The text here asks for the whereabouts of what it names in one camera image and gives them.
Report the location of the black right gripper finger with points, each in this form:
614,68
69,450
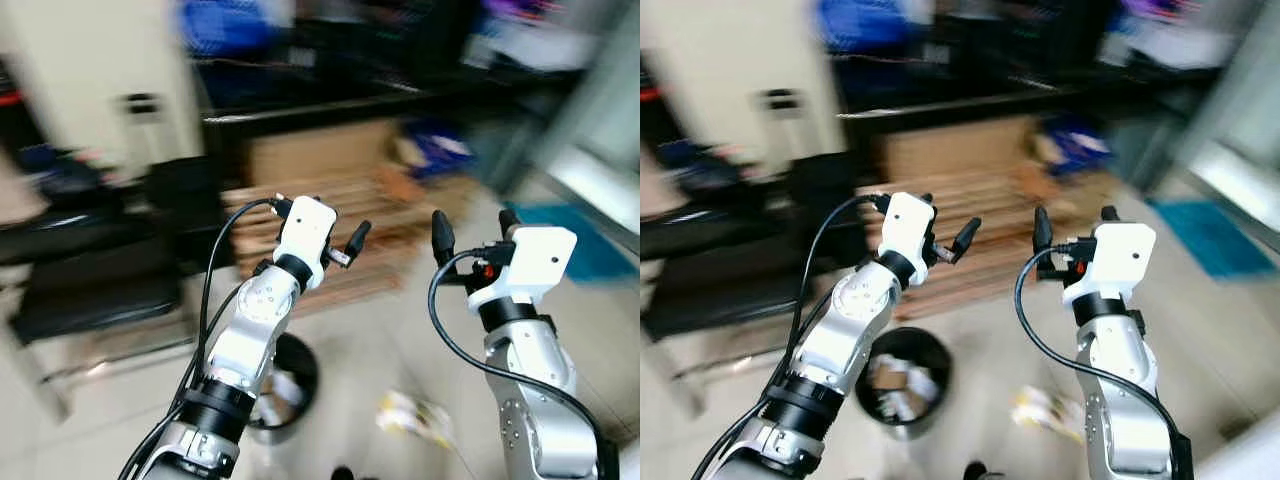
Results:
1042,232
508,220
1109,214
442,235

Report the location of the black round rubbish bin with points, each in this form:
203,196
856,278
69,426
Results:
305,375
937,372

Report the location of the white paper trash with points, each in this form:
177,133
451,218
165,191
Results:
900,385
285,392

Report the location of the brown cardboard box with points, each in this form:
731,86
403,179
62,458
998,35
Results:
955,148
320,150

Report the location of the blue floor mat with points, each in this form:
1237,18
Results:
1210,235
575,240

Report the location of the blue printed box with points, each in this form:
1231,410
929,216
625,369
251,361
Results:
435,145
1075,145

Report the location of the black workbench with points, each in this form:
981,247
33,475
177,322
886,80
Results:
1020,90
400,92

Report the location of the yellow white wrapper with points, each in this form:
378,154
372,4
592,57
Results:
415,415
1045,410

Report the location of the white purple box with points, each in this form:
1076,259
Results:
530,42
1165,40

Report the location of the blue bag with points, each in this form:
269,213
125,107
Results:
225,25
865,22

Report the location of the black chair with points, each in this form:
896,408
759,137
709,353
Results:
90,285
700,290

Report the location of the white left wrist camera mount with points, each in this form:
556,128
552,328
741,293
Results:
908,230
305,230

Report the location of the grey metal door frame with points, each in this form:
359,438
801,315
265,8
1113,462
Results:
590,130
1230,120

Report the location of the black wall socket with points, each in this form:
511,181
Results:
140,103
780,99

